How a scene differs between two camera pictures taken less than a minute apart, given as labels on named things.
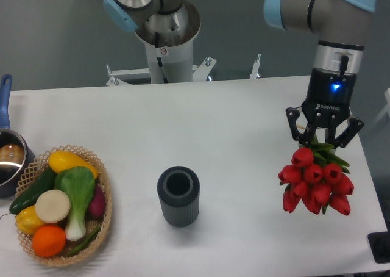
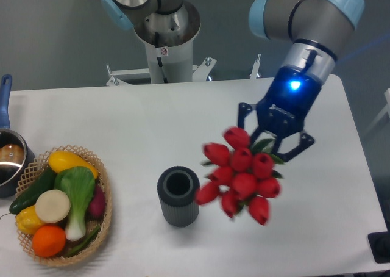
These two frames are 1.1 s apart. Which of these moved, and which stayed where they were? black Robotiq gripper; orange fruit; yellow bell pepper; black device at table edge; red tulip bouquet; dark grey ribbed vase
Moved: red tulip bouquet; black Robotiq gripper
Stayed: yellow bell pepper; orange fruit; dark grey ribbed vase; black device at table edge
